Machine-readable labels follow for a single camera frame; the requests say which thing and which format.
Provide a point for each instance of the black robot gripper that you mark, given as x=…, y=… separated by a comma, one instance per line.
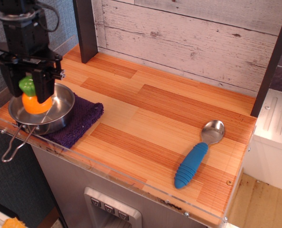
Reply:
x=27, y=38

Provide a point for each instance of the orange toy carrot green top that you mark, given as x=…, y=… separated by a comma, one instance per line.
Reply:
x=29, y=98

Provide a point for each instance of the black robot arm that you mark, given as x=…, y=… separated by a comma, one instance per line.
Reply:
x=20, y=7

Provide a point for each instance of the purple knitted cloth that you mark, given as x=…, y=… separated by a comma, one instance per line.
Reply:
x=85, y=114

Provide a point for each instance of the yellow toy at corner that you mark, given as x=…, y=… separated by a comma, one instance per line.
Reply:
x=13, y=223

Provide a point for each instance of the silver toy fridge dispenser panel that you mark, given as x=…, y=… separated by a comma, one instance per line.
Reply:
x=106, y=212

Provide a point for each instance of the white toy sink cabinet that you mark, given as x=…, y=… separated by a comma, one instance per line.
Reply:
x=263, y=158

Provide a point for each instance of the dark left shelf post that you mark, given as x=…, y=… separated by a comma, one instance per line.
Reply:
x=85, y=26

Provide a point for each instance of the dark shelf post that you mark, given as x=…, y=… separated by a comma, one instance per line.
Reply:
x=268, y=76
x=85, y=26

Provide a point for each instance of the blue handled metal spoon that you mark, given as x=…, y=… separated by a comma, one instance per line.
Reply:
x=211, y=133

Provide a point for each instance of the dark right shelf post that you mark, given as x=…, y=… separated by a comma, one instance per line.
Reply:
x=268, y=76

